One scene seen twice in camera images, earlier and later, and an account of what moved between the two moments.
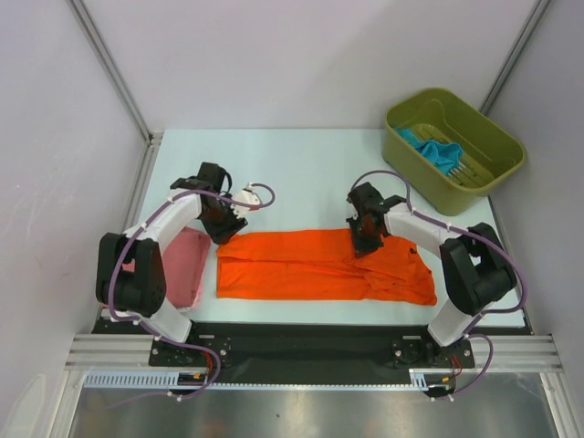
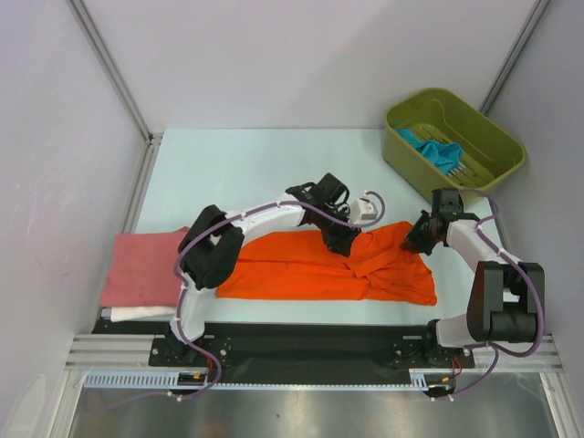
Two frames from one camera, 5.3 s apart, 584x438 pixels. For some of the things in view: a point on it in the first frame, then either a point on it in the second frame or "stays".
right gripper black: x=362 y=248 -> x=412 y=240
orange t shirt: x=292 y=263 stays
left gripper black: x=224 y=233 -> x=341 y=242
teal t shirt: x=445 y=157 stays
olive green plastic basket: x=445 y=151 stays
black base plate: x=310 y=351 stays
